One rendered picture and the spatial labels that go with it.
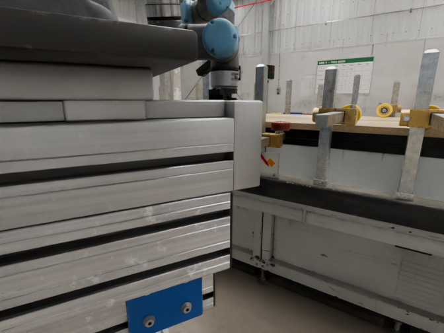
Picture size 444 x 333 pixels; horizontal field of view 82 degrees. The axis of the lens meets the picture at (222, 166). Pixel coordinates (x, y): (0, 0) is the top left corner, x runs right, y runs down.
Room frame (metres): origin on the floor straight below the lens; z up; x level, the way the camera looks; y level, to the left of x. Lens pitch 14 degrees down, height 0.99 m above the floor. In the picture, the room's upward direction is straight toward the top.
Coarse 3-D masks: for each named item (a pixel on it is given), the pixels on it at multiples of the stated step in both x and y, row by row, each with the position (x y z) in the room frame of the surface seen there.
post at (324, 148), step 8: (328, 72) 0.88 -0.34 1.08; (336, 72) 0.87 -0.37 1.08; (328, 80) 0.88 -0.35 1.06; (336, 80) 0.88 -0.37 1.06; (328, 88) 0.87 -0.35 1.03; (336, 88) 0.89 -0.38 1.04; (328, 96) 0.87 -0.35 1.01; (328, 104) 0.87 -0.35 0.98; (320, 128) 0.88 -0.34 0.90; (328, 128) 0.87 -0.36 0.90; (320, 136) 0.88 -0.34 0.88; (328, 136) 0.87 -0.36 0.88; (320, 144) 0.88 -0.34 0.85; (328, 144) 0.87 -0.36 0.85; (320, 152) 0.88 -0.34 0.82; (328, 152) 0.87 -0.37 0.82; (320, 160) 0.88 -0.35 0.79; (328, 160) 0.89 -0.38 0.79; (320, 168) 0.88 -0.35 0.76; (320, 176) 0.87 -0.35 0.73
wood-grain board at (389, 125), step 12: (276, 120) 1.27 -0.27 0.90; (288, 120) 1.27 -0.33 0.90; (300, 120) 1.27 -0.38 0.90; (312, 120) 1.27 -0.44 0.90; (360, 120) 1.27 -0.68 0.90; (372, 120) 1.27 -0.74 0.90; (384, 120) 1.27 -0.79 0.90; (396, 120) 1.27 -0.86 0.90; (360, 132) 1.00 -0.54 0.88; (372, 132) 0.98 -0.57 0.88; (384, 132) 0.96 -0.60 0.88; (396, 132) 0.93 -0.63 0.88; (432, 132) 0.88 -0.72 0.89
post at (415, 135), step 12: (432, 60) 0.73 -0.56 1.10; (420, 72) 0.75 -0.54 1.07; (432, 72) 0.73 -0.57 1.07; (420, 84) 0.74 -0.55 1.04; (432, 84) 0.73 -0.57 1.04; (420, 96) 0.74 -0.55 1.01; (420, 108) 0.74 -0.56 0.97; (408, 132) 0.77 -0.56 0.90; (420, 132) 0.73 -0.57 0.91; (408, 144) 0.74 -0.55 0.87; (420, 144) 0.73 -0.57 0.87; (408, 156) 0.74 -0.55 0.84; (408, 168) 0.74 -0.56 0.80; (408, 180) 0.74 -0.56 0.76; (408, 192) 0.73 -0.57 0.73
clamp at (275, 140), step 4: (264, 136) 0.99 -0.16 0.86; (268, 136) 0.98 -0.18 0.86; (272, 136) 0.97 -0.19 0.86; (276, 136) 0.96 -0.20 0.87; (280, 136) 0.97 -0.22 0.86; (272, 140) 0.97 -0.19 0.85; (276, 140) 0.96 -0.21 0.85; (280, 140) 0.97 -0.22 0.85; (272, 144) 0.97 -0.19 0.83; (276, 144) 0.96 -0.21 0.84; (280, 144) 0.98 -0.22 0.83
